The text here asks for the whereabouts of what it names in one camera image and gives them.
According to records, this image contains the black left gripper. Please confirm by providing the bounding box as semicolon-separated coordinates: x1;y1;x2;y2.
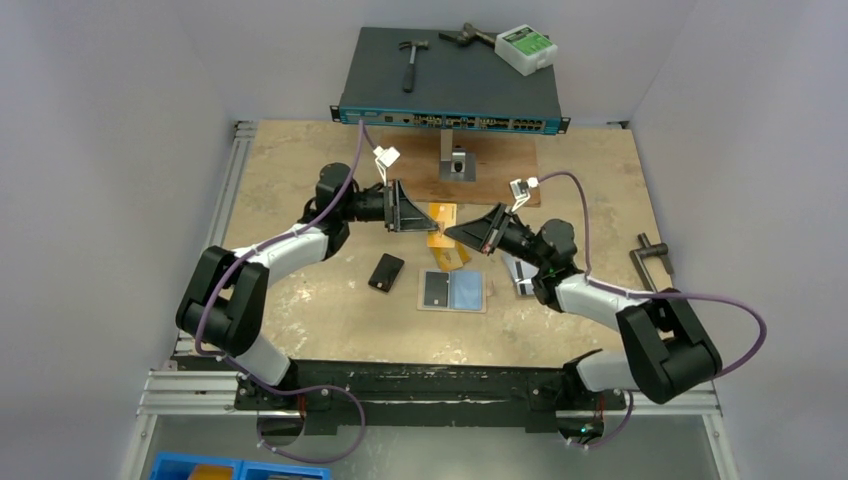
340;179;437;233

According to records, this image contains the gold VIP credit card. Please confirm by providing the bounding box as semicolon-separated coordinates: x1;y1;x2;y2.
428;202;458;232

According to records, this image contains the tan leather card holder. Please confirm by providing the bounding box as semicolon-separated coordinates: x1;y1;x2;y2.
416;269;489;314

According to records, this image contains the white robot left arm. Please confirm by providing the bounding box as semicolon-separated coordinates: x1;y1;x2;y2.
175;163;439;409

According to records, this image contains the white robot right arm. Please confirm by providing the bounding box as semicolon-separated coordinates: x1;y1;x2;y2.
444;204;724;407

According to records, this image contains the silver credit card stack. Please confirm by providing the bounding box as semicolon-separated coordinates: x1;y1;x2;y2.
501;252;538;297

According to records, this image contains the brown plywood board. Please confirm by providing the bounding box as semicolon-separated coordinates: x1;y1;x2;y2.
379;130;539;205

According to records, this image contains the small hammer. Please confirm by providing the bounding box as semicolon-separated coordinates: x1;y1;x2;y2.
398;40;429;93

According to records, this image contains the white green box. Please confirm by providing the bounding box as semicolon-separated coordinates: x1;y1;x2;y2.
494;25;558;76

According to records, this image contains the dark pliers tool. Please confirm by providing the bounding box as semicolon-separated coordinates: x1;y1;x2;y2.
438;22;496;49

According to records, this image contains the blue plastic bin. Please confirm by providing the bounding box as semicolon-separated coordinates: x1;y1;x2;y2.
147;452;332;480

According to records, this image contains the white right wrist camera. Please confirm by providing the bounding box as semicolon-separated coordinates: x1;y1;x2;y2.
509;177;539;212

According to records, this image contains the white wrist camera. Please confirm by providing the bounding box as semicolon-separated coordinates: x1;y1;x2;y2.
509;177;539;212
372;146;400;186

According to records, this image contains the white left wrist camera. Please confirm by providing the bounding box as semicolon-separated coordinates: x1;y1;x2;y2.
372;146;400;186

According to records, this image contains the metal stand base bracket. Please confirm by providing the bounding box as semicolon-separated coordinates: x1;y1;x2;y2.
439;129;476;183

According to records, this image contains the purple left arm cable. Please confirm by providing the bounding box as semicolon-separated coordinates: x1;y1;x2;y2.
193;120;382;465

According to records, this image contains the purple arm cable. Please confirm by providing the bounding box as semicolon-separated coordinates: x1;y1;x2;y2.
529;170;768;452
193;120;382;465

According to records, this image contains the blue network switch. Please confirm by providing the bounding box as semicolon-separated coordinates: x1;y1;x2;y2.
330;27;571;135

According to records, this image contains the metal door handle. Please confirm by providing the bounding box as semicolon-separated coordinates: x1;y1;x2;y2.
627;233;676;293

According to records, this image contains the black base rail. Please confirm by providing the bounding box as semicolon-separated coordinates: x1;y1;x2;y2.
234;360;626;435

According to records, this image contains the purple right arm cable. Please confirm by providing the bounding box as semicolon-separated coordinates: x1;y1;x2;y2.
529;170;768;452

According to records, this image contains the aluminium frame rail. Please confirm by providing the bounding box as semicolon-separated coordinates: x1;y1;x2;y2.
135;120;723;417

